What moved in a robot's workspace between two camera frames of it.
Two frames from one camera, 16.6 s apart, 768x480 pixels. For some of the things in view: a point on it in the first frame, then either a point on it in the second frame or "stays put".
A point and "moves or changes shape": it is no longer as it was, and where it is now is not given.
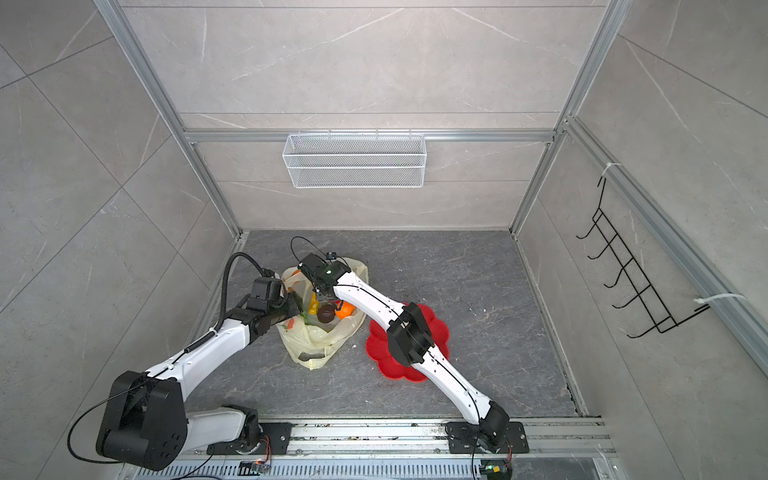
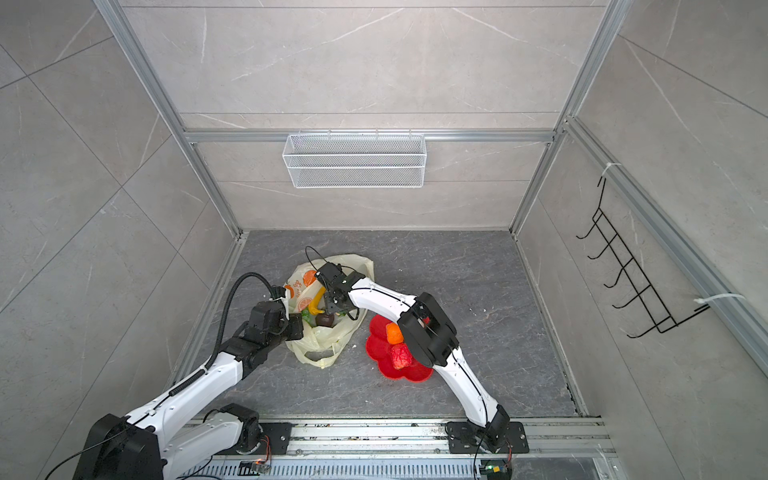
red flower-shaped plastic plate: x=379 y=348 stays put
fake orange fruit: x=345 y=311 moves or changes shape
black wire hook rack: x=659 y=313 stays put
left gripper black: x=295 y=303 -> x=295 y=320
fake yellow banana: x=314 y=304 stays put
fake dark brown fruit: x=326 y=313 stays put
